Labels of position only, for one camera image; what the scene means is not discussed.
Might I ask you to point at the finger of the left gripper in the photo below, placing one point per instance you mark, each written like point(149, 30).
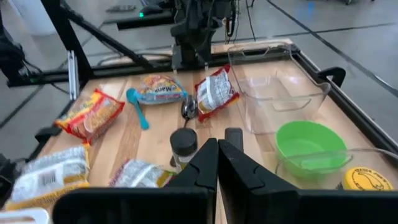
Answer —
point(183, 31)
point(203, 31)

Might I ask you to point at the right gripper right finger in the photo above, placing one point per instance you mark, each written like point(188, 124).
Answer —
point(264, 205)

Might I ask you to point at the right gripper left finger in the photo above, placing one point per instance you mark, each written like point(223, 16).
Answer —
point(174, 205)

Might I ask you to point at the black-lid spice jar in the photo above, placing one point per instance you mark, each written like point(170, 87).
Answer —
point(183, 143)

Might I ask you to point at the blue yellow ramen packet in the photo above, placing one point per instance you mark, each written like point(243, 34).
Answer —
point(161, 90)

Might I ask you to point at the red white ramen packet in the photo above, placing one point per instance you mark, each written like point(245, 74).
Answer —
point(216, 93)

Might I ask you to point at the teal plastic spoon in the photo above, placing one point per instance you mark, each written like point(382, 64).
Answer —
point(136, 104)

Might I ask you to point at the yellow-lid spice jar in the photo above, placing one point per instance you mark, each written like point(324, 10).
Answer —
point(367, 180)

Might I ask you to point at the orange red ramen packet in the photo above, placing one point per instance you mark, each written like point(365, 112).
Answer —
point(90, 116)

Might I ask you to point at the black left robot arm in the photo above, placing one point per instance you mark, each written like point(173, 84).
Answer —
point(192, 53)

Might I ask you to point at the black device green light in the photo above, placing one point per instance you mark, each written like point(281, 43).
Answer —
point(152, 11)

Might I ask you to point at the green plastic bowl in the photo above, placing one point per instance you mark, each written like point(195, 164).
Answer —
point(311, 140)

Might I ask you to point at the clear plastic bin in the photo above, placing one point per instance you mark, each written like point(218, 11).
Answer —
point(373, 155)
point(280, 93)

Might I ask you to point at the silver metal strip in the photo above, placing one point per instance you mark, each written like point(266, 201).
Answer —
point(72, 74)

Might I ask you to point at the yellow white ramen packet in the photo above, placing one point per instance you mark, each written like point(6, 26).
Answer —
point(49, 177)

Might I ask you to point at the black table edge clamp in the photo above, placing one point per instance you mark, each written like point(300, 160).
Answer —
point(334, 73)
point(46, 134)

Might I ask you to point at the black table-level camera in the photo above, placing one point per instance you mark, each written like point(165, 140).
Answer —
point(7, 177)

